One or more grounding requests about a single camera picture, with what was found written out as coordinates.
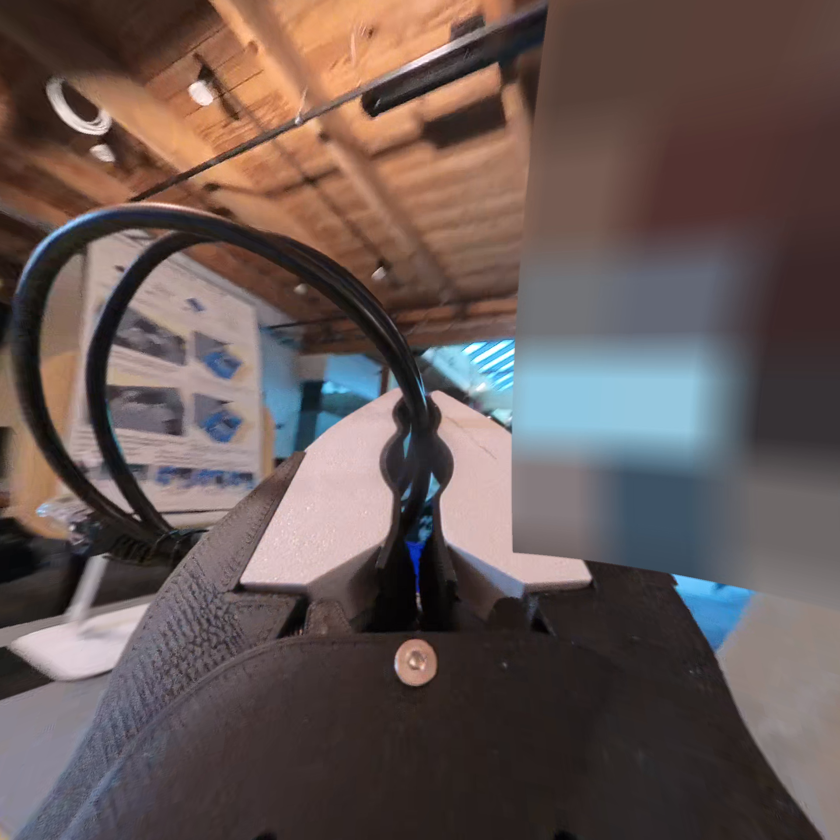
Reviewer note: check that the person's beige sweatshirt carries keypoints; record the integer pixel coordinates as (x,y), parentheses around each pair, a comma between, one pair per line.
(787,689)

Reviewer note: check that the white document stand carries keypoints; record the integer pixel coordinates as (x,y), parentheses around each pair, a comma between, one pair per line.
(170,315)

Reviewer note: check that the white round ceiling lamp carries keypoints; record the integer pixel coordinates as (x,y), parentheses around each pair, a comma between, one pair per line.
(75,108)

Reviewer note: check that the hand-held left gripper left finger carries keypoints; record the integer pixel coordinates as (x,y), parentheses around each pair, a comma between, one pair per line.
(315,525)

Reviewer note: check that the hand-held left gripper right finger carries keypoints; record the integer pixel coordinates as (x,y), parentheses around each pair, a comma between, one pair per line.
(479,499)

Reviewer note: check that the black ceiling light fixture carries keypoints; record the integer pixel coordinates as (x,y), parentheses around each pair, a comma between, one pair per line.
(453,65)

